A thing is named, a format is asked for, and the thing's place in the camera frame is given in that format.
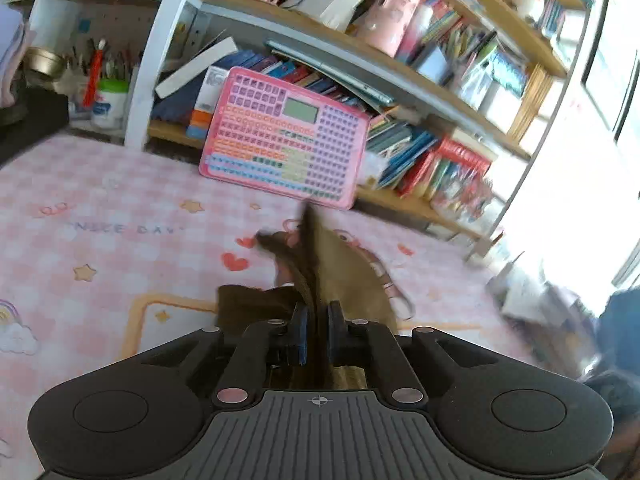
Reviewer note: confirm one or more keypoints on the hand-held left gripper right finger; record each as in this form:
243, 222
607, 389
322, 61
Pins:
334, 335

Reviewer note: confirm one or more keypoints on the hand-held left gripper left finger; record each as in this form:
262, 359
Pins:
301, 335

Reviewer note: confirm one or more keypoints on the white box yellow label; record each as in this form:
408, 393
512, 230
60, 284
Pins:
372, 167

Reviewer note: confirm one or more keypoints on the white paper sheet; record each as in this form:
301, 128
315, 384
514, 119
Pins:
525, 295

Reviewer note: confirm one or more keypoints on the row of colourful books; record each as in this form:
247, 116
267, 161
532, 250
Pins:
415, 155

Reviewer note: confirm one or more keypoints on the pink toy learning tablet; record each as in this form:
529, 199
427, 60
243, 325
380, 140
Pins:
260, 125

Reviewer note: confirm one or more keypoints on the pink checkered cartoon desk mat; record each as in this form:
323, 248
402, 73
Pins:
100, 260

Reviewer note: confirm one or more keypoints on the thick red dictionary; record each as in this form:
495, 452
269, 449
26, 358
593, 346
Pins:
465, 155

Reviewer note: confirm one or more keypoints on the white printed carton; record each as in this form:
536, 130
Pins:
205, 100

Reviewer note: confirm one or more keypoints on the white leaning book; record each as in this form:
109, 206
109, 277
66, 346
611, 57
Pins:
200, 67

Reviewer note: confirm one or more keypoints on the person's blue clothing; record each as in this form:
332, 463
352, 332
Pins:
622, 320

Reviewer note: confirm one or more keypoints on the white wooden bookshelf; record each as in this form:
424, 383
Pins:
145, 85

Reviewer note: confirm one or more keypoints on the white jar green lid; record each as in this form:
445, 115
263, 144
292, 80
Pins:
107, 105

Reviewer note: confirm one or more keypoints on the wicker basket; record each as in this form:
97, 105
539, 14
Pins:
530, 102

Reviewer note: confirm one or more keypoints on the row of thin booklets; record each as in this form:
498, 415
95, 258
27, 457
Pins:
475, 55

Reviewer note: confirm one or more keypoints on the black case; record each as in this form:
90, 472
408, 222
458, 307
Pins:
25, 130

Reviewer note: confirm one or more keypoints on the gold metal bowl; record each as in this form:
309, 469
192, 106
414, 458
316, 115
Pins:
42, 62

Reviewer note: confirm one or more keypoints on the lavender cloth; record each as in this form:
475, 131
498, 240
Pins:
10, 60

